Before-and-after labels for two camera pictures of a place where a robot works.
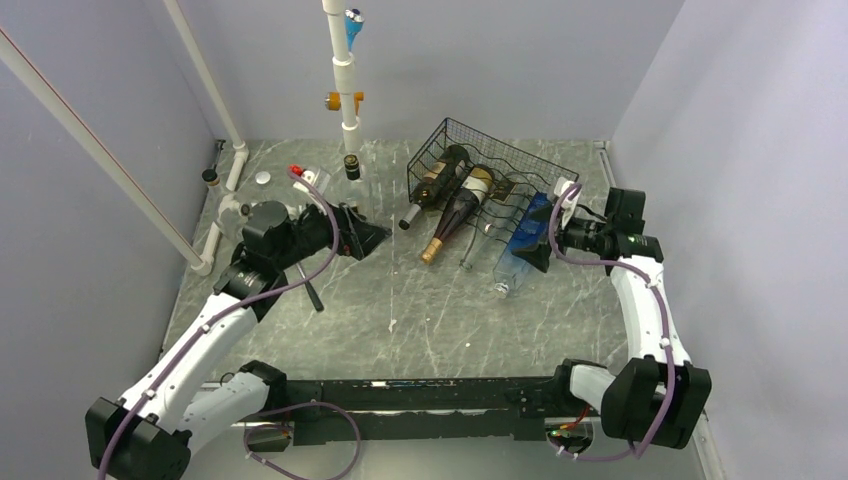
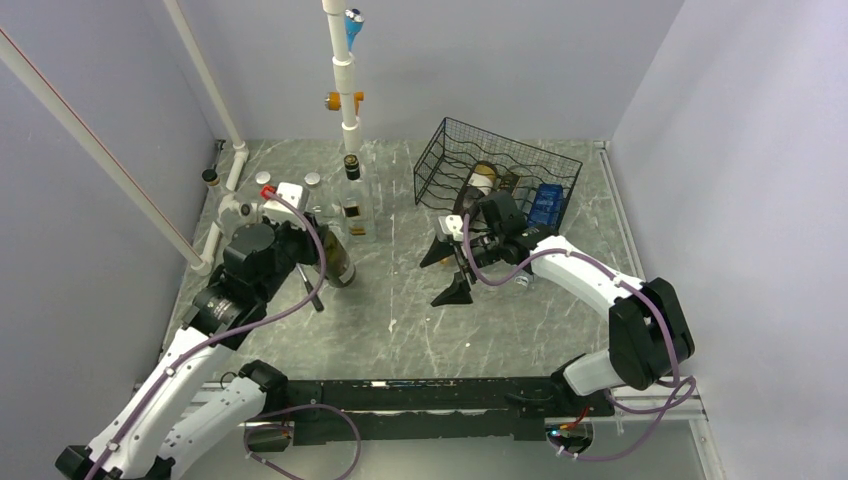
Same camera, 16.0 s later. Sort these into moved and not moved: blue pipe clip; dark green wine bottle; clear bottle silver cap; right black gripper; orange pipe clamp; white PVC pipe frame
Moved: dark green wine bottle; right black gripper
Not moved: blue pipe clip; clear bottle silver cap; white PVC pipe frame; orange pipe clamp
